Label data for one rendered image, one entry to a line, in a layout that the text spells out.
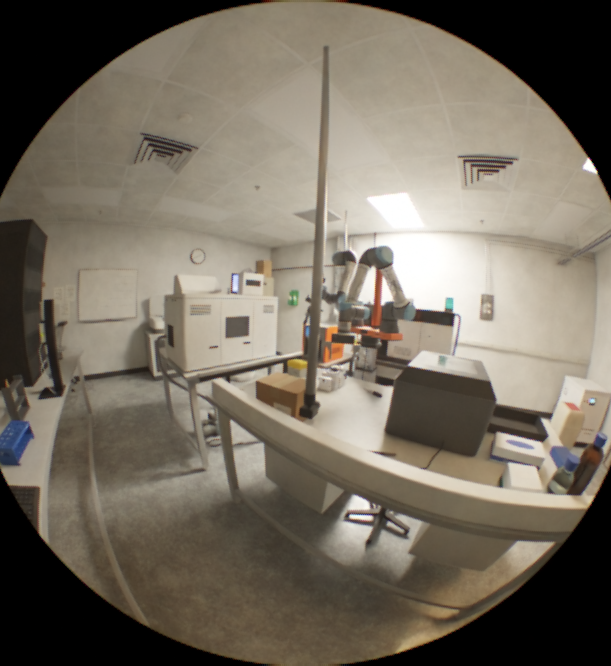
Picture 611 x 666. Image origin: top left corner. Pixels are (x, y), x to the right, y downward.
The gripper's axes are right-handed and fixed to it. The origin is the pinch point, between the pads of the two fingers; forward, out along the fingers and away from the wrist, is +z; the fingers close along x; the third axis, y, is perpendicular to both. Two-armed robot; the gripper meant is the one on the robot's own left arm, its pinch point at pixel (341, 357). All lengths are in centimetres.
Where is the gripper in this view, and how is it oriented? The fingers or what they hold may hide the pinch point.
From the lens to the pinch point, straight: 125.8
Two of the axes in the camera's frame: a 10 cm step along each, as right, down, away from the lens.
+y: -2.8, 1.2, -9.5
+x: 9.6, 0.9, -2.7
